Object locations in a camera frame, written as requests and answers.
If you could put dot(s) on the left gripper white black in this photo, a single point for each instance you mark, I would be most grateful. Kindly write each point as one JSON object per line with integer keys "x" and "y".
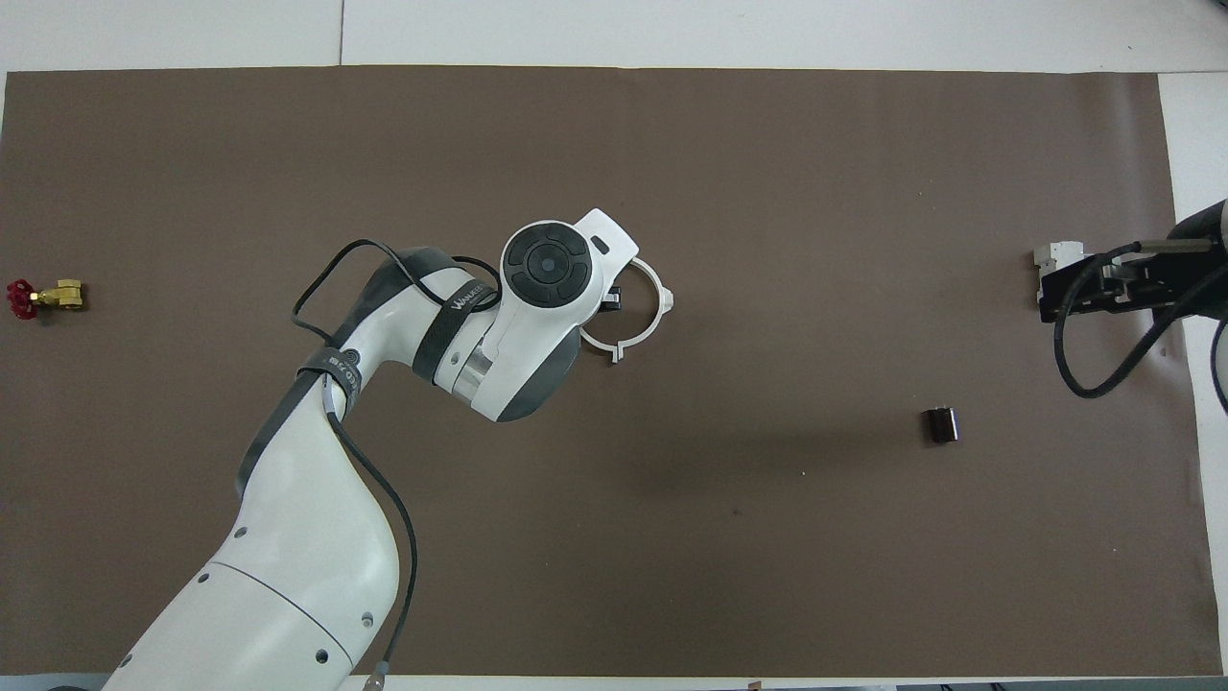
{"x": 619, "y": 257}

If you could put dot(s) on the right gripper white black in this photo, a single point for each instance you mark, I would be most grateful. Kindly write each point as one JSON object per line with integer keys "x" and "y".
{"x": 1084, "y": 288}

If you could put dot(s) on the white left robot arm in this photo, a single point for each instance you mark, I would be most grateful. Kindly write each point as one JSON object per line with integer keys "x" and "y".
{"x": 307, "y": 537}

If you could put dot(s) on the grey circuit breaker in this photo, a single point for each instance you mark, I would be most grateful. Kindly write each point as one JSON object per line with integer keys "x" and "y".
{"x": 1055, "y": 255}

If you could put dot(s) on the small dark brown cylinder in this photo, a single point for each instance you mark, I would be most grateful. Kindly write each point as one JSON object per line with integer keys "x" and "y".
{"x": 941, "y": 426}

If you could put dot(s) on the brown paper table mat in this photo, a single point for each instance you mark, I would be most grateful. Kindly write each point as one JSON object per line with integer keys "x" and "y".
{"x": 767, "y": 537}

